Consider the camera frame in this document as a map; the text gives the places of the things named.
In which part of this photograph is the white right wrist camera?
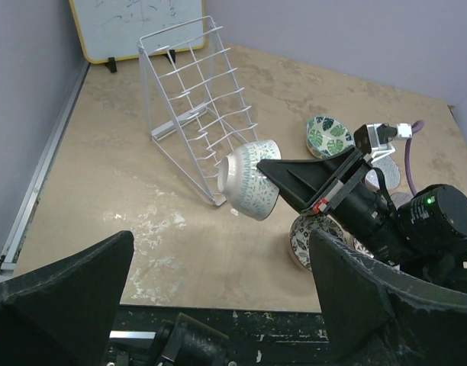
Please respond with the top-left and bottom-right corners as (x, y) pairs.
(353, 123), (414, 162)

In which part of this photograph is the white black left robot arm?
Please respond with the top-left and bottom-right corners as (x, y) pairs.
(0, 231), (467, 365)

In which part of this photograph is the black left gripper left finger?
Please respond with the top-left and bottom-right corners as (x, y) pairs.
(0, 231), (134, 365)

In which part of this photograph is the brown floral pattern bowl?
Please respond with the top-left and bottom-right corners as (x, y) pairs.
(289, 215), (354, 271)

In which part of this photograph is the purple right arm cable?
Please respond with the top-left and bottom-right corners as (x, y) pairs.
(404, 119), (426, 197)

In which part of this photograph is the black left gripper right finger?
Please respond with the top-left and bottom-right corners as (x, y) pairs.
(309, 231), (467, 365)

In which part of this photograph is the green leaf pattern bowl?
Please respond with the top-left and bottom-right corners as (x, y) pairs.
(306, 115), (354, 159)

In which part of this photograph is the white wire dish rack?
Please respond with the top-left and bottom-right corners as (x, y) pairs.
(137, 16), (258, 206)

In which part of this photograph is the yellow-framed whiteboard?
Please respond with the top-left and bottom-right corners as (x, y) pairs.
(69, 0), (205, 64)

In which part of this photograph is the maroon triangle pattern bowl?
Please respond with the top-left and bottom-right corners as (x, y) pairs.
(350, 236), (374, 258)

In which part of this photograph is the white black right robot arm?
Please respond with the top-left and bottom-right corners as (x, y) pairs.
(256, 146), (467, 294)

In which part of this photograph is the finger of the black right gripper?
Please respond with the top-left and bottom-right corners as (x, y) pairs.
(257, 146), (362, 212)

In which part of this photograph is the grey hexagon red-rim bowl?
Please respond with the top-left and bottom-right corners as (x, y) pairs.
(365, 156), (401, 191)

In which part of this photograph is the teal triangle pattern bowl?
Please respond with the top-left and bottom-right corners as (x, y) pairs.
(217, 140), (281, 221)

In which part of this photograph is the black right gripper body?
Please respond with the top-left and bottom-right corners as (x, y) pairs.
(311, 152), (396, 244)

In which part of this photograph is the purple striped bowl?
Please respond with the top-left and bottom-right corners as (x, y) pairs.
(390, 191), (413, 208)

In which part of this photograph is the aluminium left side rail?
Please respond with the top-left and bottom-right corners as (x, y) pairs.
(0, 60), (89, 283)

